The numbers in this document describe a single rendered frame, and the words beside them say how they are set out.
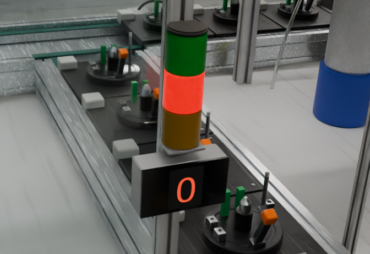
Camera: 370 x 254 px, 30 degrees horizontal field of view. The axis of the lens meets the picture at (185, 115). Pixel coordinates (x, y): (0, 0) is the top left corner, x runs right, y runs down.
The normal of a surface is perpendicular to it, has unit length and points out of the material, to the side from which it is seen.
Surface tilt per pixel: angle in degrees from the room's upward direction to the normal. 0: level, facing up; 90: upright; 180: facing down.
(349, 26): 90
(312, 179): 0
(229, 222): 0
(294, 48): 90
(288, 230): 0
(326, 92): 90
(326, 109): 90
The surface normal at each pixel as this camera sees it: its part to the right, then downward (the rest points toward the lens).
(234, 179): 0.06, -0.90
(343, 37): -0.59, 0.32
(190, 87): 0.29, 0.44
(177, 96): -0.29, 0.41
